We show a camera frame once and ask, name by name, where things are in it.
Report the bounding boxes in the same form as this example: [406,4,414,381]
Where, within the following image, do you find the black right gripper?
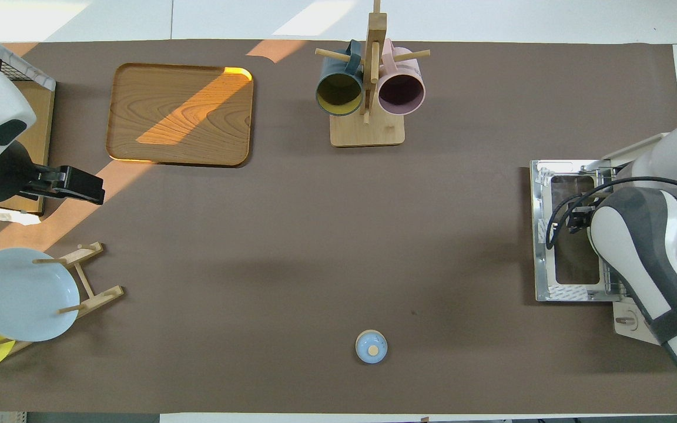
[564,198,598,233]

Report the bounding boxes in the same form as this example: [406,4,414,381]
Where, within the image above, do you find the beige toaster oven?
[602,132,675,348]

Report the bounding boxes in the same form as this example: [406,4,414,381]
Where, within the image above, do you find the wooden serving tray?
[106,63,254,168]

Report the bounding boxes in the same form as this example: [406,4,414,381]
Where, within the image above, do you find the brown table mat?
[0,39,677,415]

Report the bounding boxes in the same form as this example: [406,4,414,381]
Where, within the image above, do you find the wooden mug tree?
[315,0,431,147]

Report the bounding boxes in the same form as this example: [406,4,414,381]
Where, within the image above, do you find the light blue plate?
[0,247,80,343]

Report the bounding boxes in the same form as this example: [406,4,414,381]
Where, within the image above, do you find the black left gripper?
[20,165,106,206]

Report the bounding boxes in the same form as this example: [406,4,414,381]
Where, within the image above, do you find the dark teal mug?
[315,40,365,117]

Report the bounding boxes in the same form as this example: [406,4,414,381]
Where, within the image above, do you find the glass oven door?
[529,159,616,304]

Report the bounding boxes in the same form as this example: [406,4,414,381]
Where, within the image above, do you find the pink mug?
[377,39,427,116]

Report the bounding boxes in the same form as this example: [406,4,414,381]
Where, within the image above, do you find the wooden plate rack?
[0,241,125,357]

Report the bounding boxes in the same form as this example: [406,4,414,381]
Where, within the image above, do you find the black wire basket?
[0,23,57,227]

